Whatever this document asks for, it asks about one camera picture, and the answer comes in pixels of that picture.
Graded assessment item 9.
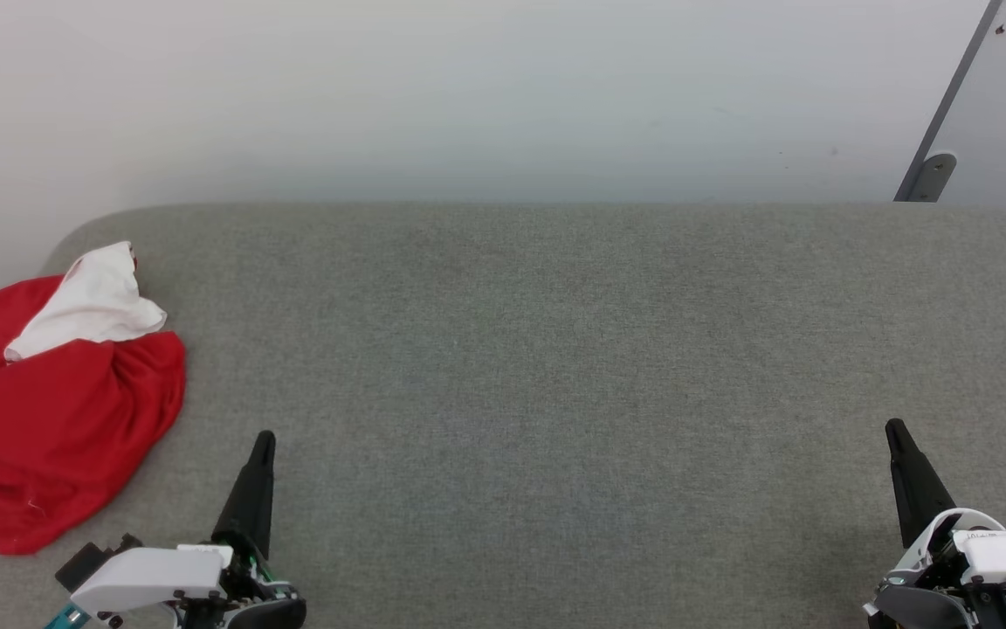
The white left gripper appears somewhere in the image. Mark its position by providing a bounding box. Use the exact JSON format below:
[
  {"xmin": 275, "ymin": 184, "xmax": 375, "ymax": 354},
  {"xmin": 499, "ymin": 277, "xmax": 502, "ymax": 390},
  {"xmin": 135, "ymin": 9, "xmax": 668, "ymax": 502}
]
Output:
[{"xmin": 71, "ymin": 430, "xmax": 307, "ymax": 629}]

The red and white sports jersey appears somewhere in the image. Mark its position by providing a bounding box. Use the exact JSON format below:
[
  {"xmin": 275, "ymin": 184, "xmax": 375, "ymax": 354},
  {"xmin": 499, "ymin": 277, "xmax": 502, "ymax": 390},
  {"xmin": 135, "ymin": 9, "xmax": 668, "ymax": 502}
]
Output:
[{"xmin": 0, "ymin": 241, "xmax": 188, "ymax": 556}]

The grey fabric sofa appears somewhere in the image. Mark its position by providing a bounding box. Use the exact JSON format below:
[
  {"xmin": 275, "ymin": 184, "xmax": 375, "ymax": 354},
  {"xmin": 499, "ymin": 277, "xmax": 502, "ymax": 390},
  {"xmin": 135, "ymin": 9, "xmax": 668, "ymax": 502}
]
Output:
[{"xmin": 0, "ymin": 203, "xmax": 1006, "ymax": 629}]

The teal cable connector plug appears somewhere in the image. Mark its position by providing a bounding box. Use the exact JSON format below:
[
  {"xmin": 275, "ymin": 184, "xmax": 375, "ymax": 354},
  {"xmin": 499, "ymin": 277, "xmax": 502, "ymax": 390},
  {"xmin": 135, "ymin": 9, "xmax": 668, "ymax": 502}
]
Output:
[{"xmin": 43, "ymin": 603, "xmax": 92, "ymax": 629}]

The grey metal wall bar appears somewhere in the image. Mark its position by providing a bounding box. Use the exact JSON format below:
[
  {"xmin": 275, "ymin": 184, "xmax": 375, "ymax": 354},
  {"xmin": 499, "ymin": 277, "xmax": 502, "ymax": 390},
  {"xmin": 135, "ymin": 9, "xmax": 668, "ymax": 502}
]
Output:
[{"xmin": 894, "ymin": 0, "xmax": 1006, "ymax": 204}]

